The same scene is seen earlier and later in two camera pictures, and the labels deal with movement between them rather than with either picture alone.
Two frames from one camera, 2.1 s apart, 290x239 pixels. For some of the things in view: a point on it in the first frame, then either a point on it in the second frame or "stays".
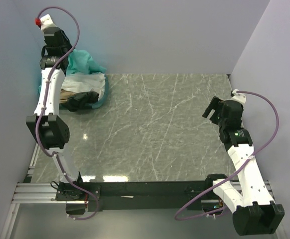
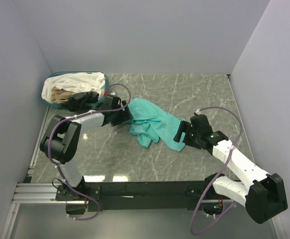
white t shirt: (80, 82) stays
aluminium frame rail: (31, 192) stays
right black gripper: (216, 104) to (184, 127)
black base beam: (83, 197) stays
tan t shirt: (64, 95) stays
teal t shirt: (80, 61) to (150, 123)
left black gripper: (70, 46) to (125, 115)
